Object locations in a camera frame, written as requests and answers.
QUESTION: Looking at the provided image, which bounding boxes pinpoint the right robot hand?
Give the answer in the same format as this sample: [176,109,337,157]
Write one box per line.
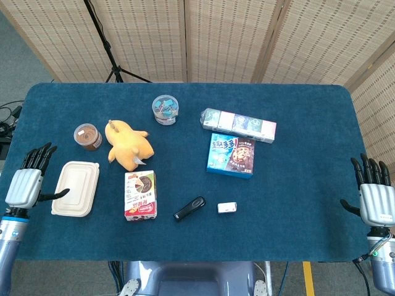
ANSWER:
[339,153,395,228]

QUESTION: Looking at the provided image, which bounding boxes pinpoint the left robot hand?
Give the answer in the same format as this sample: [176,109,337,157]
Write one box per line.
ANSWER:
[5,142,70,218]

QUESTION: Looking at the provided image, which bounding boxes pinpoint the yellow plush duck toy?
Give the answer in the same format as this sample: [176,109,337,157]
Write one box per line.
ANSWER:
[104,119,155,173]

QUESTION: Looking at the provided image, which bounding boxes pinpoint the red and white wafer box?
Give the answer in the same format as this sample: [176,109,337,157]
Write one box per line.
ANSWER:
[124,170,158,222]

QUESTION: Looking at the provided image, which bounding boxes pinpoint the small white staples box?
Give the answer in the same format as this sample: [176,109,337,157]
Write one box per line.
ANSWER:
[217,202,238,214]

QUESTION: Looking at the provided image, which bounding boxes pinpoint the blue cookie box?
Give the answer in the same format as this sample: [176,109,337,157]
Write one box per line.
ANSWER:
[206,133,256,181]

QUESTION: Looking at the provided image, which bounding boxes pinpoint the beige lidded food container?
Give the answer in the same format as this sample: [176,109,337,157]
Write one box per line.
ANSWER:
[51,160,101,218]

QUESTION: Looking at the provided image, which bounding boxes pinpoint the clear cup of brown snack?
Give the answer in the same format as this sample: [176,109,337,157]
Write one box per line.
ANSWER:
[73,123,103,152]

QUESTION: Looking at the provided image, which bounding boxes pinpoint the blue table cloth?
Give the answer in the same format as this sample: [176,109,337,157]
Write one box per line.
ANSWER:
[0,82,381,263]

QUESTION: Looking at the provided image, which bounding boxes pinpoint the pastel tissue packs bundle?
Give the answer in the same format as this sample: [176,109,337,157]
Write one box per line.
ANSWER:
[200,107,277,144]

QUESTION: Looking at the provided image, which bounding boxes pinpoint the clear tub of binder clips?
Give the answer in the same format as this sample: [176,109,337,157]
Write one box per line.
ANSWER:
[151,94,181,126]

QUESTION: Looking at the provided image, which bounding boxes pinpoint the black tripod stand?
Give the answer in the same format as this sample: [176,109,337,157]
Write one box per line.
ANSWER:
[83,0,152,83]

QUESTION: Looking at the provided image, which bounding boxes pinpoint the black stapler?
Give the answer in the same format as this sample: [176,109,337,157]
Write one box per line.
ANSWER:
[173,196,206,223]

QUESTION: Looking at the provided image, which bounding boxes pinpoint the grey robot torso base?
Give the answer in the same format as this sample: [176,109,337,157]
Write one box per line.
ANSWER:
[118,260,274,296]

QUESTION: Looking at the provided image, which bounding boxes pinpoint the black cables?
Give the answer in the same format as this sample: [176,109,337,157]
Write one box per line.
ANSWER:
[0,100,24,139]

